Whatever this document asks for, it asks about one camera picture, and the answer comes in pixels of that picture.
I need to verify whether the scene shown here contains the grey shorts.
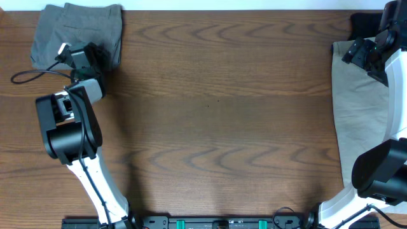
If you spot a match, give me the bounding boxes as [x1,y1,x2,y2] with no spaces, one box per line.
[30,3,123,70]

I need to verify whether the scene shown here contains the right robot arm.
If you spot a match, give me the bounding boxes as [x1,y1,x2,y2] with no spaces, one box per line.
[305,1,406,228]

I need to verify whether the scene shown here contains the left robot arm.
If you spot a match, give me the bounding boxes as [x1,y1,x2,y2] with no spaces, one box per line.
[36,42,142,228]

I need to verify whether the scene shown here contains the black garment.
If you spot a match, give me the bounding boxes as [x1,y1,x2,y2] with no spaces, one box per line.
[348,13,382,41]

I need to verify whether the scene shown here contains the beige shorts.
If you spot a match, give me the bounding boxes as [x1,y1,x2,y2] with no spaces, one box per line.
[331,41,389,185]

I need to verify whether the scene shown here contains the black left camera cable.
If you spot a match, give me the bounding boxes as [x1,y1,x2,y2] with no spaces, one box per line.
[10,60,114,229]

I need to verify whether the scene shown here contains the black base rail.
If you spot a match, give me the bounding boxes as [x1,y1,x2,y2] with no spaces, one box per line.
[61,214,381,229]

